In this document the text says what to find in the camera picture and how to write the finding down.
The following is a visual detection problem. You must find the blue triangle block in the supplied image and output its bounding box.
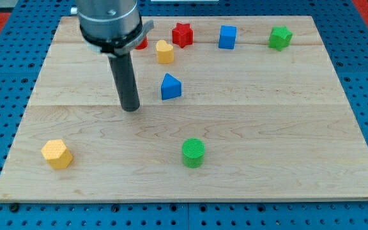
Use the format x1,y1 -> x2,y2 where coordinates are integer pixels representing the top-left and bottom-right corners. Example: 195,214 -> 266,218
160,73 -> 182,100

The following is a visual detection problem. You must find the red block behind arm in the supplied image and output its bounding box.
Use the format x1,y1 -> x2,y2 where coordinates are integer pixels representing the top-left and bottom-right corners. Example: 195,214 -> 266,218
135,37 -> 148,50

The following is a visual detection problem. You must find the yellow heart block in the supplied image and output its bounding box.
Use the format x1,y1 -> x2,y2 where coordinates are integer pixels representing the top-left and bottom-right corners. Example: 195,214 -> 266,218
156,40 -> 174,64

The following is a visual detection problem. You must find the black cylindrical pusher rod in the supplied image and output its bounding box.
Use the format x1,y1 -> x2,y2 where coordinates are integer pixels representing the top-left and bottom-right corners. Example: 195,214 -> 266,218
108,53 -> 140,112

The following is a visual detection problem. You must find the blue cube block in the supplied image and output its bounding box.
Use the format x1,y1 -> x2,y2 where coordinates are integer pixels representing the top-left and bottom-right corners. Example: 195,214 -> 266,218
218,25 -> 237,49

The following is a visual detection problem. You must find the red star block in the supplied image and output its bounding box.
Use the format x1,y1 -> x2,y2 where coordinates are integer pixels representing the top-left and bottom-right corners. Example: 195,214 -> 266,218
172,22 -> 194,48

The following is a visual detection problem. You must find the wooden board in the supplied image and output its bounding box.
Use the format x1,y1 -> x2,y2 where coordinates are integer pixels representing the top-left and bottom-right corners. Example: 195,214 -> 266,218
0,16 -> 368,203

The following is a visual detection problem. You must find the green cylinder block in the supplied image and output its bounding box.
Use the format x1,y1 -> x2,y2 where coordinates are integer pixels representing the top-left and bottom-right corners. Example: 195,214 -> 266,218
181,138 -> 205,168

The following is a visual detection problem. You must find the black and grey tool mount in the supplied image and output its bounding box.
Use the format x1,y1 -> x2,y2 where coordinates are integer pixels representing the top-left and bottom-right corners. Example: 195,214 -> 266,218
79,20 -> 154,58

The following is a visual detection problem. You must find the green star block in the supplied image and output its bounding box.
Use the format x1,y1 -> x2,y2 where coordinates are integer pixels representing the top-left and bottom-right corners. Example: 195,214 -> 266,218
268,26 -> 293,51

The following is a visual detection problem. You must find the yellow hexagon block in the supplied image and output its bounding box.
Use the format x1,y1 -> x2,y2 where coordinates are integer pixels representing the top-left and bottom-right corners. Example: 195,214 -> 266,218
41,139 -> 73,169

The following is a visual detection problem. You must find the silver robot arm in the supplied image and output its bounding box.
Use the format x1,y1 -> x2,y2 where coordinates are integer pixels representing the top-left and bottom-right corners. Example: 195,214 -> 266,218
75,0 -> 154,112

